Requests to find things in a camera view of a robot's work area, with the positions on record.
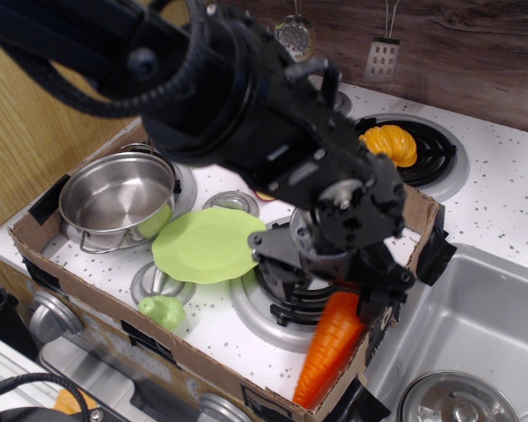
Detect orange object bottom left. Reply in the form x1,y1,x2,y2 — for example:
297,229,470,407
53,389,98,415

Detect black burner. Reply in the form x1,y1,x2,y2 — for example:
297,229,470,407
230,265,344,353
357,113,470,203

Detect hanging metal spatula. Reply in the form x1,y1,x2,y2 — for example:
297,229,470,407
363,1,400,84

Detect back right black burner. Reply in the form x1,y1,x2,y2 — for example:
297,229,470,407
357,113,470,203

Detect black braided cable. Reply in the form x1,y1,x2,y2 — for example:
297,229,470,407
0,372,92,422

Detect silver front left knob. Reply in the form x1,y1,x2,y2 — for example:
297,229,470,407
29,290,84,344

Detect yellow toy pumpkin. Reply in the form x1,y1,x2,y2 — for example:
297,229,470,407
358,124,418,168

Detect light green plastic plate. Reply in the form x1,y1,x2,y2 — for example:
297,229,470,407
151,208,266,284

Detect stainless steel pot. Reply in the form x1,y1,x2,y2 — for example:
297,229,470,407
59,151,176,254

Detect silver sink drain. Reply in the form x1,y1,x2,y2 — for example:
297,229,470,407
397,371,520,421

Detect red halved toy fruit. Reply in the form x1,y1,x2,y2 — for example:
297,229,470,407
253,190,275,202

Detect silver front right knob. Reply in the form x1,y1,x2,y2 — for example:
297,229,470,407
196,392,252,422

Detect front right black burner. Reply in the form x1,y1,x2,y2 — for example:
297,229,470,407
230,265,344,353

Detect orange toy carrot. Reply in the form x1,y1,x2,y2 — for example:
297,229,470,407
292,292,367,409

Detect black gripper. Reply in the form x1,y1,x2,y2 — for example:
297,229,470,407
248,210,415,325

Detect grey toy sink basin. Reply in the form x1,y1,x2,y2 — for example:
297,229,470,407
365,244,528,421

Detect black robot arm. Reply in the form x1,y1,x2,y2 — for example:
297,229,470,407
0,1,415,321

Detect hanging slotted metal spoon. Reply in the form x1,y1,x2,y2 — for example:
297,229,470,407
274,1,316,62

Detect silver stove top knob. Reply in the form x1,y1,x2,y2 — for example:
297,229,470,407
333,89,352,115

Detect brown cardboard fence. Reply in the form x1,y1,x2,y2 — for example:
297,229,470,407
8,118,458,422

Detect small green toy piece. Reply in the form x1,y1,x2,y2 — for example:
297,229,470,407
138,295,186,331

